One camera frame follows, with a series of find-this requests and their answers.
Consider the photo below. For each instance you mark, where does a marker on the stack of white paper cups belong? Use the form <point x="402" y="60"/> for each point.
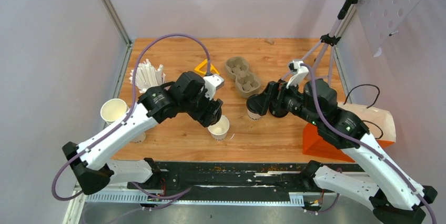
<point x="112" y="110"/>

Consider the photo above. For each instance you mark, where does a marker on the black plastic cup lid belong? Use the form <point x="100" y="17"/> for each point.
<point x="254" y="104"/>

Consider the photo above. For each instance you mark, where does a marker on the white paper coffee cup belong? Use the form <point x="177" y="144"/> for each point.
<point x="253" y="116"/>

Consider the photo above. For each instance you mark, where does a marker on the pink cup of straws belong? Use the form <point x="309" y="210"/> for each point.
<point x="147" y="76"/>

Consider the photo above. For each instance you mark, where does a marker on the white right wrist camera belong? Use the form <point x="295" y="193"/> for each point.
<point x="298" y="72"/>

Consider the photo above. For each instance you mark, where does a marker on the cardboard cup carrier stack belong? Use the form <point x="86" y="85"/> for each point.
<point x="246" y="82"/>

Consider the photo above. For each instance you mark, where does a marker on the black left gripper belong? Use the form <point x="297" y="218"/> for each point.
<point x="205" y="117"/>

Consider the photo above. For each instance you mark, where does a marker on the stack of black lids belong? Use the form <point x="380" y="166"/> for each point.
<point x="278" y="111"/>

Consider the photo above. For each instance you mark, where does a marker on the yellow plastic triangle piece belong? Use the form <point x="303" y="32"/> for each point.
<point x="201" y="69"/>

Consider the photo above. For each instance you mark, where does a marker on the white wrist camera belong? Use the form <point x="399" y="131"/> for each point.
<point x="212" y="84"/>
<point x="298" y="72"/>

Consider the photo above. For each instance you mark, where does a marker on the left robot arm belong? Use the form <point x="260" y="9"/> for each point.
<point x="92" y="162"/>

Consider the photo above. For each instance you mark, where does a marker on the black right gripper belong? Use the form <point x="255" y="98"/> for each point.
<point x="277" y="91"/>

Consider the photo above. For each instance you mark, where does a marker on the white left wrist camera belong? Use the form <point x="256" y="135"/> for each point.
<point x="212" y="84"/>

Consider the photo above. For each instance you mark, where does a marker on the white perforated board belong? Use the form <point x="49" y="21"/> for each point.
<point x="390" y="3"/>

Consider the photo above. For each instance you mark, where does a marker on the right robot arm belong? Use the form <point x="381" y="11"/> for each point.
<point x="392" y="196"/>

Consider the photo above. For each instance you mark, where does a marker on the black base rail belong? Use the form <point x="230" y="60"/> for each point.
<point x="231" y="181"/>

